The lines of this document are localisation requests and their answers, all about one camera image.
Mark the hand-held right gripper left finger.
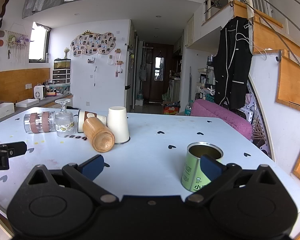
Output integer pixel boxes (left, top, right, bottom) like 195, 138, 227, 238
27, 154, 119, 205

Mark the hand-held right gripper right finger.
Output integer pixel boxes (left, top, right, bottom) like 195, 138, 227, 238
185, 155, 280, 205

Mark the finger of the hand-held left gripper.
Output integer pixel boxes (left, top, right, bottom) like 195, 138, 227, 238
0, 141, 28, 158

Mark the wooden cup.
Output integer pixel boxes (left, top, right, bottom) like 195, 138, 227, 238
82, 117, 115, 153

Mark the white and brown paper cup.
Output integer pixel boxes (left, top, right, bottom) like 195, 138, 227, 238
77, 110, 108, 133

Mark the green tin can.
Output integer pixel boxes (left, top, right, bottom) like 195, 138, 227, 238
181, 142, 224, 193

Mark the white cardboard box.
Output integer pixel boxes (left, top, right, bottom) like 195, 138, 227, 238
0, 102, 15, 120

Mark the clear jar with brown bands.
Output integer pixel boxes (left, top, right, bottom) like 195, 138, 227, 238
23, 111, 57, 134

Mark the flat white box lid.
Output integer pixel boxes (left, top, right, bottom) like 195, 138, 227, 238
15, 98, 40, 108

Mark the ribbed glass goblet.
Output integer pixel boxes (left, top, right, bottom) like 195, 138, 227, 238
54, 98, 75, 138

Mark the pink chair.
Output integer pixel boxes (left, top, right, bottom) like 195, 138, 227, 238
190, 99, 253, 141

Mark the white air purifier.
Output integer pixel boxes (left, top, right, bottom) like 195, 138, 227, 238
33, 85, 46, 99

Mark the clear water bottle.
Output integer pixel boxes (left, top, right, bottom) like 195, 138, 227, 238
184, 100, 194, 117

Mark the orange cardboard box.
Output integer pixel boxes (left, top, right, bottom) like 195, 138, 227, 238
163, 104, 179, 116

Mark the small drawer unit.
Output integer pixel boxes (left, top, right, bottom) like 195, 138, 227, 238
52, 69, 72, 85

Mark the washing machine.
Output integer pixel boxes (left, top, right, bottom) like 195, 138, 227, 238
168, 78, 181, 103

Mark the glass fish tank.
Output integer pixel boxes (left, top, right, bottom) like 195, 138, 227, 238
53, 58, 72, 70

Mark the black jacket with white trim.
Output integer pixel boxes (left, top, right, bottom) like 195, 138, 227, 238
213, 16, 254, 110

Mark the window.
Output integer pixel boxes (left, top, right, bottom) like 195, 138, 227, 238
28, 21, 51, 63

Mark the dark wooden door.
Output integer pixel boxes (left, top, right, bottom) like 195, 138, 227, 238
143, 44, 174, 103

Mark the wooden staircase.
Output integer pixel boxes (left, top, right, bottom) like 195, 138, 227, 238
233, 0, 300, 195

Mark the cloud-shaped photo board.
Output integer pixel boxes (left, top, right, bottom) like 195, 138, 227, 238
70, 31, 116, 58

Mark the macrame wall hanging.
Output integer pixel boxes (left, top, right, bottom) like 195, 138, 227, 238
5, 23, 31, 61

